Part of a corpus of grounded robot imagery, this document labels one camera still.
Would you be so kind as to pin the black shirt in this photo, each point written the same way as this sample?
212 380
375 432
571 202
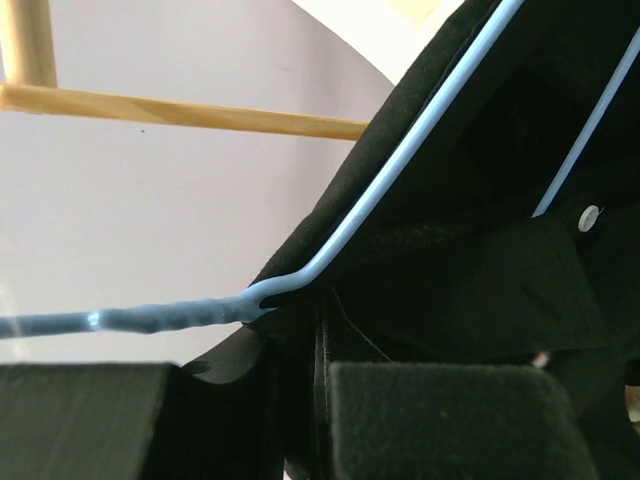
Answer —
594 380

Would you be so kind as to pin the wooden rack pole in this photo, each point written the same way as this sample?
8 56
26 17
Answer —
27 43

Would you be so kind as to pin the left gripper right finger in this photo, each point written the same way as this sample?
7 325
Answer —
384 420

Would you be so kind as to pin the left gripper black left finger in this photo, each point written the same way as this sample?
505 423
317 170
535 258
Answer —
213 418

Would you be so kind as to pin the front white shirt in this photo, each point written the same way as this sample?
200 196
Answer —
348 16

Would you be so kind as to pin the light blue hanger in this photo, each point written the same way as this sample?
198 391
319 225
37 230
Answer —
250 305

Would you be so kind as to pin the wooden rack crossbar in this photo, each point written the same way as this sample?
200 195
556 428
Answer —
73 103

